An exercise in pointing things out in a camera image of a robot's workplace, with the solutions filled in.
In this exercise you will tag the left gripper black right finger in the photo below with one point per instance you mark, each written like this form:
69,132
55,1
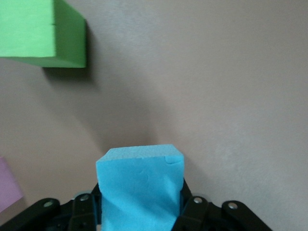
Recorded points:
204,216

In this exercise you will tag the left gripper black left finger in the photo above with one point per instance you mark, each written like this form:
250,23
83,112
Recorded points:
79,214

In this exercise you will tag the cyan foam cube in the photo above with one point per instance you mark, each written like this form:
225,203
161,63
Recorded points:
139,187

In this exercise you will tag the green foam cube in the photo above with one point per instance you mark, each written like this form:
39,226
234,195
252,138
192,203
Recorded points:
36,31

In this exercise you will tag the light pink foam cube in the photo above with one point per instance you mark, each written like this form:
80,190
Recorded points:
8,185

